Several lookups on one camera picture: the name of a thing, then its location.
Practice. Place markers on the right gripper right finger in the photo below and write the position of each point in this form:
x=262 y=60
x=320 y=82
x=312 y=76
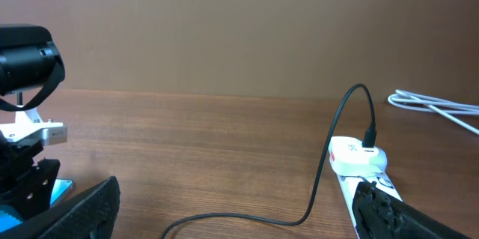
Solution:
x=379 y=215

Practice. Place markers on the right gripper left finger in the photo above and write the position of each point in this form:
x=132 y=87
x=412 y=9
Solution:
x=90 y=214

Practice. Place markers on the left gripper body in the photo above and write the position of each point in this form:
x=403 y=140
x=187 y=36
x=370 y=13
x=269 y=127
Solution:
x=16 y=162

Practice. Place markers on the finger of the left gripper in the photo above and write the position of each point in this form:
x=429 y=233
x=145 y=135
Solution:
x=32 y=196

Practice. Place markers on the turquoise screen smartphone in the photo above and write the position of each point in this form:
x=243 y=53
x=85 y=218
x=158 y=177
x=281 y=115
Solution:
x=61 y=189

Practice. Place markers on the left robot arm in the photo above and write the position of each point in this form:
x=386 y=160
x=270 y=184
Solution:
x=31 y=68

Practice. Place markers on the white usb charger plug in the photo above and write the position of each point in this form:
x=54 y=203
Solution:
x=348 y=157

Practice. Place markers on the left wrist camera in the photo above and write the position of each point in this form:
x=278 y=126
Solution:
x=29 y=127

